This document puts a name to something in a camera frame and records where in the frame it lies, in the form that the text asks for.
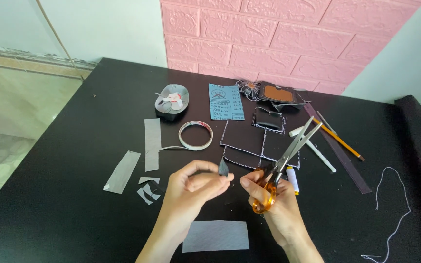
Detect person's left hand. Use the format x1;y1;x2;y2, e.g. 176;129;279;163
163;160;235;229

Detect yellow pencil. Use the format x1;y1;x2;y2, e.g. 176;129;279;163
312;118;365;161

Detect double sided tape roll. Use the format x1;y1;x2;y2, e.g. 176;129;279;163
159;121;214;151

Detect loose white thread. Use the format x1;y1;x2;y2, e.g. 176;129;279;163
361;167;412;263

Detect black white flower ornament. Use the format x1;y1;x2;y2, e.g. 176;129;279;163
237;80;261;101

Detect orange handled scissors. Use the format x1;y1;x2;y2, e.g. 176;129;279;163
252;116;323;215

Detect stitched dark leather panel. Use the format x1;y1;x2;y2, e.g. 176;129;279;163
220;119;301;169

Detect grey metal tool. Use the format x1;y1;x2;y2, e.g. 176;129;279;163
316;111;338;136

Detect black and brown leather wallet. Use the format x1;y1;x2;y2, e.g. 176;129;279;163
259;81;308;111

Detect small black leather pocket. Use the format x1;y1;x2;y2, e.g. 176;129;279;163
251;107;287;135

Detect slanted grey paper strip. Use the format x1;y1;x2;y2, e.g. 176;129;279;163
103;150;142;194

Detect long grey paper strip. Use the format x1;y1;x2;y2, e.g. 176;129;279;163
144;118;162;172

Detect dark transparent ruler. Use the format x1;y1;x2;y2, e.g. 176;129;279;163
303;102;373;195

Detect grey oval dish with bits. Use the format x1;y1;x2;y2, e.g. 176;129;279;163
154;84;190;121

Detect pink brick wall panel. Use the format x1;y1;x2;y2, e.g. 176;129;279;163
159;0;421;96

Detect grey rectangular paper sheet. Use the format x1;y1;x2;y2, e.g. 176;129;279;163
182;220;250;253

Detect person's right hand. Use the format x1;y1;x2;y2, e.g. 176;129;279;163
240;169;304;246

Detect blue sandpaper sheet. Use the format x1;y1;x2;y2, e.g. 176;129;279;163
208;83;245;121

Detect white thread spool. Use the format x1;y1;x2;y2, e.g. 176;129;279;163
286;166;300;196

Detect white handled awl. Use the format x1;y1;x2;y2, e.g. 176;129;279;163
289;126;337;173

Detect small dark leather piece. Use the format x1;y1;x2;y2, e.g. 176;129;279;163
218;157;229;178

